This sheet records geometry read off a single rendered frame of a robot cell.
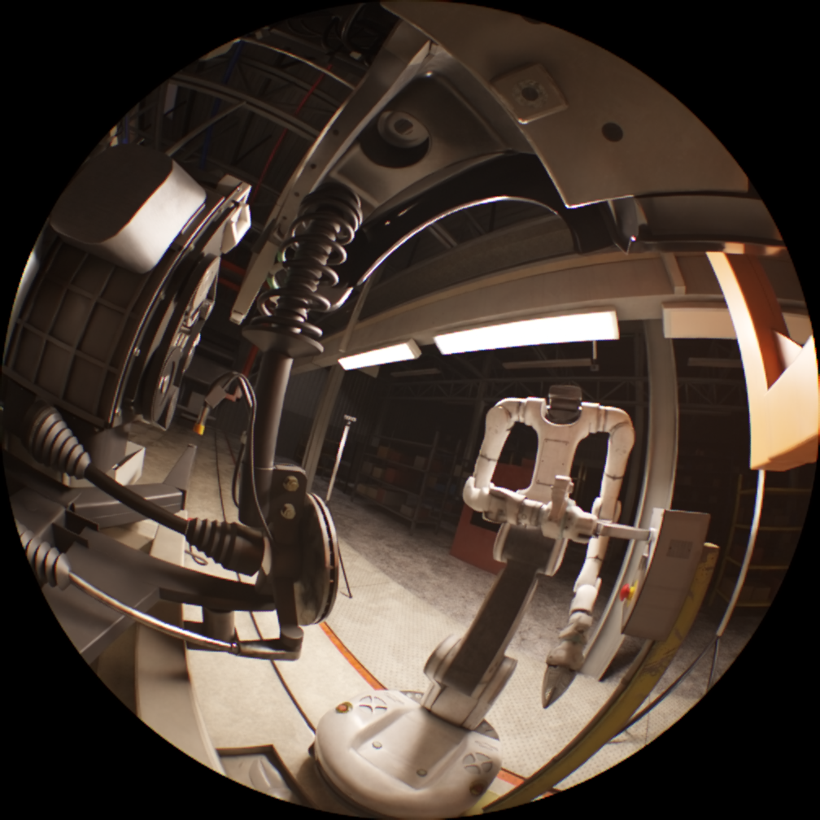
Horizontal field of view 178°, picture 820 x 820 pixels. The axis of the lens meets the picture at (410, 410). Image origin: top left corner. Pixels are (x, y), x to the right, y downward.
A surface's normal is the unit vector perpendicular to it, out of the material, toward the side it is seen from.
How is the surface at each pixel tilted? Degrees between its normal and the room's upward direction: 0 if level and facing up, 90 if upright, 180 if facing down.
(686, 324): 153
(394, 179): 167
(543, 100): 180
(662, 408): 90
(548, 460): 85
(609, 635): 90
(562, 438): 85
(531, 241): 180
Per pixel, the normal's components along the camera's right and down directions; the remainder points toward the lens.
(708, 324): -0.54, 0.71
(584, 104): -0.25, 0.95
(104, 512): 0.97, 0.25
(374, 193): 0.04, 0.89
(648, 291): -0.70, -0.31
